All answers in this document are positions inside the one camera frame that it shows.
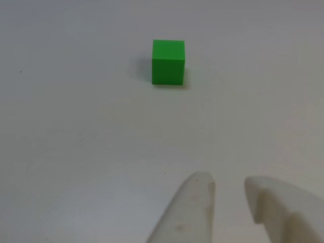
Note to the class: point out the green cube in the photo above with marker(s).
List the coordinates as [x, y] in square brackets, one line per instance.
[168, 68]

